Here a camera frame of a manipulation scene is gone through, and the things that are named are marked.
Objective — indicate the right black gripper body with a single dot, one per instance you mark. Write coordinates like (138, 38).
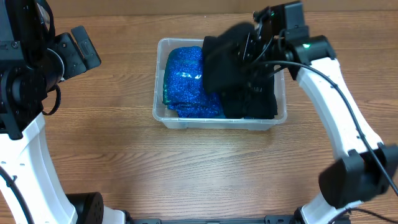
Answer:
(233, 58)

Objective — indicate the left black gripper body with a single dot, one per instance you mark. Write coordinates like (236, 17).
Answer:
(72, 58)

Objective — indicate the black garment top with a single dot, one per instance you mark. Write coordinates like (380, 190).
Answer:
(221, 70)

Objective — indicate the black garment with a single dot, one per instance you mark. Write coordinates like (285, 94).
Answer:
(234, 104)
(260, 99)
(221, 70)

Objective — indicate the blue sequin garment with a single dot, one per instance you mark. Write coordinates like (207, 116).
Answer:
(183, 89)

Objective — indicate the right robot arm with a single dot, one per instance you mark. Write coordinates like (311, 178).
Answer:
(364, 166)

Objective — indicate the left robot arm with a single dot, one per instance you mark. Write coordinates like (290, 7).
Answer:
(34, 60)

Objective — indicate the clear plastic storage bin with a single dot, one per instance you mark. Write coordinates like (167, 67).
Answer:
(171, 119)

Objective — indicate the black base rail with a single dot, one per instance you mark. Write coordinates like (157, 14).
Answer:
(211, 221)

